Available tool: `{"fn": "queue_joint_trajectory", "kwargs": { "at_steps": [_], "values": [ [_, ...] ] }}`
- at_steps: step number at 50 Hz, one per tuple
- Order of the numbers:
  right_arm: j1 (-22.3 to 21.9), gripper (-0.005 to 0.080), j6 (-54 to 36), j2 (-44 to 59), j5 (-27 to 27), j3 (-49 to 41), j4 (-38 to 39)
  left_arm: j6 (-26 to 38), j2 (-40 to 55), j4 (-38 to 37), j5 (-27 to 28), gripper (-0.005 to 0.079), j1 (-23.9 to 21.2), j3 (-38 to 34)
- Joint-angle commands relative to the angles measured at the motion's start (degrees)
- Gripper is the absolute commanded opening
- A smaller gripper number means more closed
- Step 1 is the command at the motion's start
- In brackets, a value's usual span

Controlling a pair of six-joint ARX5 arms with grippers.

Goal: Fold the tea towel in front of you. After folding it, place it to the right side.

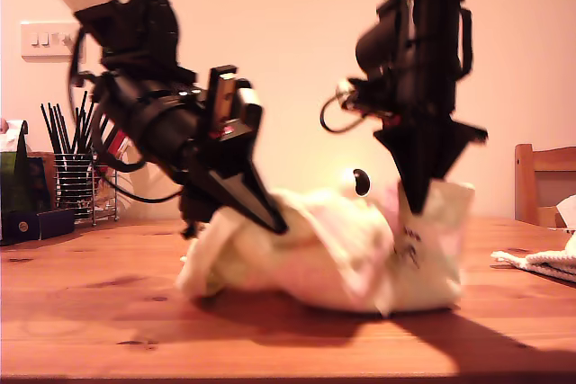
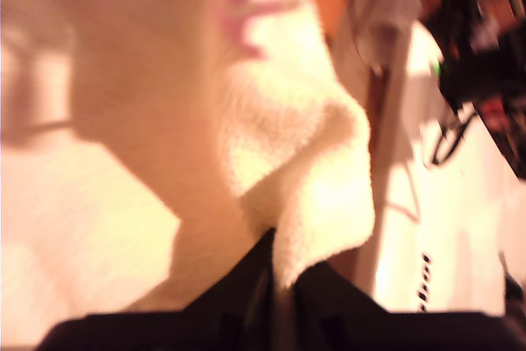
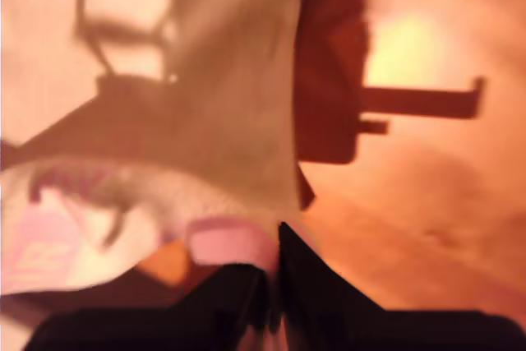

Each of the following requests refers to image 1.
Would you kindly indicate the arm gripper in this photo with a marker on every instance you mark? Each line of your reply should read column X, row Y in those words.
column 423, row 100
column 198, row 132

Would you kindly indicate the white pink-striped tea towel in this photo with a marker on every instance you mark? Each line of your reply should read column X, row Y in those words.
column 315, row 258

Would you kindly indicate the cream terry tea towel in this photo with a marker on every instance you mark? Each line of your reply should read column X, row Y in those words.
column 549, row 262

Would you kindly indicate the wooden chair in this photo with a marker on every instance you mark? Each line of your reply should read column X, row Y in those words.
column 524, row 186

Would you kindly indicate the black drinking straw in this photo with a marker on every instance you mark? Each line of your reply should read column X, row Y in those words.
column 57, row 127
column 80, row 125
column 64, row 128
column 50, row 128

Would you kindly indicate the dark box with round logo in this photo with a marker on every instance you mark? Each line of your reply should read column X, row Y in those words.
column 40, row 225

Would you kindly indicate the green white paper bag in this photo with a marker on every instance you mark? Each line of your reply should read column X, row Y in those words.
column 18, row 186

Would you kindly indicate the white round security camera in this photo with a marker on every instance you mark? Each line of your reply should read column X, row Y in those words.
column 360, row 181

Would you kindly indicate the arm grey camera box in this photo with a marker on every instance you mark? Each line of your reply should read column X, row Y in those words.
column 249, row 98
column 346, row 91

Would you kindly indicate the white light switch plate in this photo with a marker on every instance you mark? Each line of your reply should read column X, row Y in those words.
column 40, row 40

